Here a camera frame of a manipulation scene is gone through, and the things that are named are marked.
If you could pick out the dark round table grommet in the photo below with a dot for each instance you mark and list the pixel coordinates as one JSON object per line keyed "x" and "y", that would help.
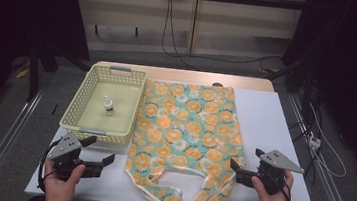
{"x": 217, "y": 84}

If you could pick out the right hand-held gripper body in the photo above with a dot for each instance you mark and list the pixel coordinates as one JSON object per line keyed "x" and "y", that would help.
{"x": 272, "y": 177}

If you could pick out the black metal stand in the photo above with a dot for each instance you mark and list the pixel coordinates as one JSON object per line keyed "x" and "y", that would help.
{"x": 307, "y": 94}
{"x": 33, "y": 75}

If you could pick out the small clear bottle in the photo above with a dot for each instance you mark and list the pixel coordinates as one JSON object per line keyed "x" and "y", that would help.
{"x": 109, "y": 106}

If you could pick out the wooden table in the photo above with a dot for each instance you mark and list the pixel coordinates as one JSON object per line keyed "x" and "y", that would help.
{"x": 185, "y": 76}

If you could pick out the yellow floor tape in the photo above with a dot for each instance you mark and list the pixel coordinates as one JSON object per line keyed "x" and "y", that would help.
{"x": 22, "y": 72}

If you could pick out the white table board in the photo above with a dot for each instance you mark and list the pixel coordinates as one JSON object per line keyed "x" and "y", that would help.
{"x": 264, "y": 123}

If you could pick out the orange print shopping bag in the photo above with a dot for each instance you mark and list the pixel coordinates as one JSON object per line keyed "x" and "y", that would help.
{"x": 180, "y": 124}

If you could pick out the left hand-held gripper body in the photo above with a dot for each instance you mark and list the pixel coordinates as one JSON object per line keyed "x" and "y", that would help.
{"x": 66, "y": 155}

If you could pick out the dark curtain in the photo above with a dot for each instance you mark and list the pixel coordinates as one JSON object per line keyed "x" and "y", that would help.
{"x": 354, "y": 65}
{"x": 14, "y": 13}

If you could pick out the yellow plastic basket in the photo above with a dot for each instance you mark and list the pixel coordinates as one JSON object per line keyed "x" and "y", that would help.
{"x": 79, "y": 103}

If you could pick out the aluminium floor rail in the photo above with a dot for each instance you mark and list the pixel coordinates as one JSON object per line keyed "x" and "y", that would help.
{"x": 4, "y": 142}
{"x": 325, "y": 183}

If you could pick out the person's left hand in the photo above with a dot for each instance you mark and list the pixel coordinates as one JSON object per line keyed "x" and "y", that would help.
{"x": 61, "y": 190}

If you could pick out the white power strip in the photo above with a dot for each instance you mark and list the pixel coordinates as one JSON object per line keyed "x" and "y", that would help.
{"x": 315, "y": 142}

